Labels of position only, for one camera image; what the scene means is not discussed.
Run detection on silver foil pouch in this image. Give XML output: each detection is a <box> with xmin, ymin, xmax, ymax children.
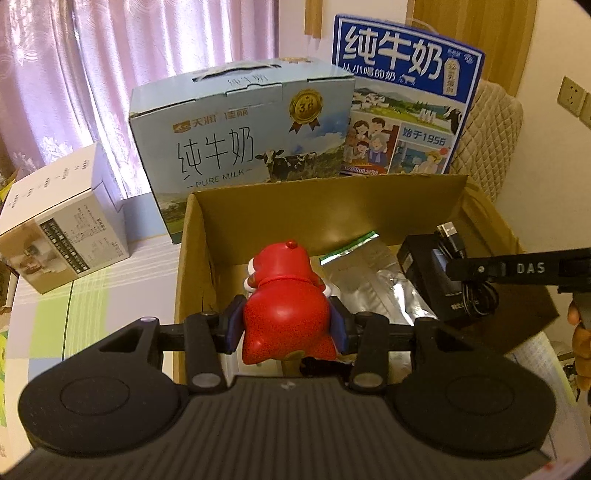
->
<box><xmin>320</xmin><ymin>231</ymin><xmax>436</xmax><ymax>326</ymax></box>

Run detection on black product box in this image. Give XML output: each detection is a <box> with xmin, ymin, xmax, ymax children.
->
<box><xmin>397</xmin><ymin>234</ymin><xmax>479</xmax><ymax>329</ymax></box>

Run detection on red toy figure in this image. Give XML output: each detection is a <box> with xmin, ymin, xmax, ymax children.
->
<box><xmin>242</xmin><ymin>240</ymin><xmax>337</xmax><ymax>365</ymax></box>

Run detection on person right hand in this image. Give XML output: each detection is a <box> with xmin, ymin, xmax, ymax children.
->
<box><xmin>567</xmin><ymin>301</ymin><xmax>591</xmax><ymax>391</ymax></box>

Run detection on brown cardboard box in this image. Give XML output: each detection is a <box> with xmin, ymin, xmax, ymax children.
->
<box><xmin>172</xmin><ymin>174</ymin><xmax>562</xmax><ymax>386</ymax></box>

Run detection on quilted beige chair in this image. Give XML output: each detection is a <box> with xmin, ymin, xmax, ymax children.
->
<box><xmin>449</xmin><ymin>80</ymin><xmax>524</xmax><ymax>203</ymax></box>

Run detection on checkered bed sheet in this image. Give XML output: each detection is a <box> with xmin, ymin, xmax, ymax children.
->
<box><xmin>0</xmin><ymin>191</ymin><xmax>184</xmax><ymax>462</ymax></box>

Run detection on white appliance product box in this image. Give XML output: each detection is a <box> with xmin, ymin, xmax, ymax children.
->
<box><xmin>1</xmin><ymin>143</ymin><xmax>129</xmax><ymax>294</ymax></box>

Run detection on dark blue milk carton box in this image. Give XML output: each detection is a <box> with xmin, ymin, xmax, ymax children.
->
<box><xmin>332</xmin><ymin>14</ymin><xmax>485</xmax><ymax>176</ymax></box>

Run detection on light blue milk carton box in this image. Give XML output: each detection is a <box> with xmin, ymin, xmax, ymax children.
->
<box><xmin>128</xmin><ymin>57</ymin><xmax>355</xmax><ymax>243</ymax></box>

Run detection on pink curtain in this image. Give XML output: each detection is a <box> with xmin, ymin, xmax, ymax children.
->
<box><xmin>1</xmin><ymin>1</ymin><xmax>279</xmax><ymax>197</ymax></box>

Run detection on wall socket pair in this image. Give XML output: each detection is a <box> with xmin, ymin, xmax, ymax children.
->
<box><xmin>557</xmin><ymin>76</ymin><xmax>591</xmax><ymax>128</ymax></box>

